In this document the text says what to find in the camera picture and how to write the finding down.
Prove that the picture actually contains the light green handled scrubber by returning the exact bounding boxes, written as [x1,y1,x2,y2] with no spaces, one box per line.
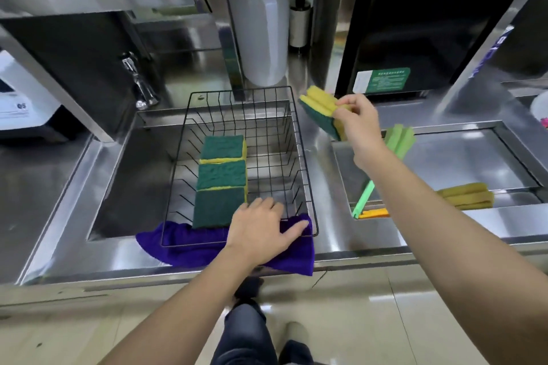
[351,124,417,219]

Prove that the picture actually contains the white pump soap bottle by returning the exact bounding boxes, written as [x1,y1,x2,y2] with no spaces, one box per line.
[289,0,313,49]

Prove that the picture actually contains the chrome faucet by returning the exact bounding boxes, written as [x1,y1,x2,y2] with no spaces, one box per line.
[122,52,160,111]

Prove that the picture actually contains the green white label sticker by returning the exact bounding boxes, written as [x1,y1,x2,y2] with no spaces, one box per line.
[353,67,411,95]

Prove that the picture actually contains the person's right forearm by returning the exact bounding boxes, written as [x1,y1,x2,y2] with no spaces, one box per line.
[354,146,548,365]

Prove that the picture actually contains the person's left hand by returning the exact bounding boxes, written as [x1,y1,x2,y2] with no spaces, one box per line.
[226,197,310,268]

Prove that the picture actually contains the person's right hand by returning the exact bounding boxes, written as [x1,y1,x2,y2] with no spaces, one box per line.
[332,94,387,169]

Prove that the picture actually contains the shallow steel sink basin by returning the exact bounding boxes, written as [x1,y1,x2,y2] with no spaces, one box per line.
[331,122,546,220]

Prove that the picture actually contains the person's left forearm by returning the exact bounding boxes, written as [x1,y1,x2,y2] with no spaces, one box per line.
[98,245,258,365]

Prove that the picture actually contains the white round container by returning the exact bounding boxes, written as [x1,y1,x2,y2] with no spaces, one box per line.
[530,90,548,128]

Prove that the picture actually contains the black cabinet appliance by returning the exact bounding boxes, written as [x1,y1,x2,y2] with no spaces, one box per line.
[335,0,537,98]

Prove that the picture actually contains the white plastic jug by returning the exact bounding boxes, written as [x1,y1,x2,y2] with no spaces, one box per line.
[225,0,291,88]

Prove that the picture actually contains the black wire basket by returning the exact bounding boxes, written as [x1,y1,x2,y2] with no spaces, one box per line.
[160,86,319,248]

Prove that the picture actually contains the purple cloth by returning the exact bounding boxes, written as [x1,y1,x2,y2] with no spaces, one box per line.
[136,213,315,277]

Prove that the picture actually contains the blue label sticker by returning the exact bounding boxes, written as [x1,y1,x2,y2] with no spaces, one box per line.
[470,25,515,79]

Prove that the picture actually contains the white appliance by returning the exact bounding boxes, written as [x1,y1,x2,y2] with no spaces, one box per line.
[0,50,61,132]

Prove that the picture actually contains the person's dark blue jeans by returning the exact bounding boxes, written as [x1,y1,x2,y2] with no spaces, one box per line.
[210,300,318,365]

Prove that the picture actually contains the person's shoe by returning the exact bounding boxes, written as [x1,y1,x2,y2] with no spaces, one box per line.
[282,321,310,346]
[233,277,265,306]

